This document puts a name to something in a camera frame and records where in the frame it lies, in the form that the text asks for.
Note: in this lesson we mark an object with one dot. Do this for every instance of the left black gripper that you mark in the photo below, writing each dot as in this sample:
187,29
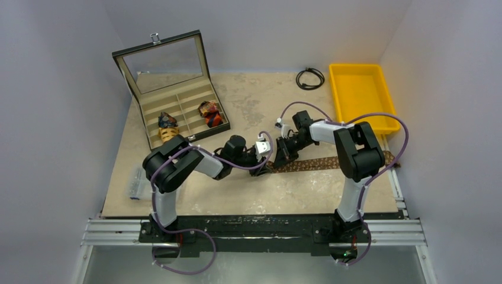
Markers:
259,170

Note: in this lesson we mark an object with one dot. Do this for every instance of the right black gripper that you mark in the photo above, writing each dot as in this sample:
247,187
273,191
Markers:
283,149

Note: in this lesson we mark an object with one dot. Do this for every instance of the brown floral tie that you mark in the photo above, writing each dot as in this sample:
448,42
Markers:
326,163

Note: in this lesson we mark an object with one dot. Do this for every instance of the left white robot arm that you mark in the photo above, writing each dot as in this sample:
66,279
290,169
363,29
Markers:
168,166

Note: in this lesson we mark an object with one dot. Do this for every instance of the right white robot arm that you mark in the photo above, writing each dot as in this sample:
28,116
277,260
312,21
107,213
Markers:
359,154

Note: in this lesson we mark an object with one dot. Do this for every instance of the orange navy rolled tie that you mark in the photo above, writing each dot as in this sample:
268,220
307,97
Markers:
213,119

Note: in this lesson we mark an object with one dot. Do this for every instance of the multicolour patterned rolled tie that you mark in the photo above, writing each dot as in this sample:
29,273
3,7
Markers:
207,107

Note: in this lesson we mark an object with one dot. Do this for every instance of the yellow patterned rolled tie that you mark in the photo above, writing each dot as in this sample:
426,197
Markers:
166,134

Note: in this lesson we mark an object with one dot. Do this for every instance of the dark floral rolled tie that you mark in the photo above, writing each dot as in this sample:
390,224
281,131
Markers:
167,121

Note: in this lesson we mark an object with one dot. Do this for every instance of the yellow plastic tray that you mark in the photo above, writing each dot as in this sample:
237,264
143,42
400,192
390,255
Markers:
359,89

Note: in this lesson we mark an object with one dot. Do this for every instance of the black tie display box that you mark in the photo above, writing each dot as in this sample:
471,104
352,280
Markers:
171,75

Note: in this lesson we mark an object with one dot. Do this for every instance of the clear plastic screw box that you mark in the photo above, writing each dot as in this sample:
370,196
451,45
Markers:
138,187

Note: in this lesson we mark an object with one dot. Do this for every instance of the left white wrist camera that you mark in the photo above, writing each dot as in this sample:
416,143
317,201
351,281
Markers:
262,147

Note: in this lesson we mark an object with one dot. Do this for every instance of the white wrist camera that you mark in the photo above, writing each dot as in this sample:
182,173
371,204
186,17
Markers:
262,147
285,129

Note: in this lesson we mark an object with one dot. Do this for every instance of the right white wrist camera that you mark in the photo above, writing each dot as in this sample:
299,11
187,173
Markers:
285,129

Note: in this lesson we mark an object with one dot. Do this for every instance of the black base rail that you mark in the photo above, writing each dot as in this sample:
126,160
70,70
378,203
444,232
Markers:
315,234

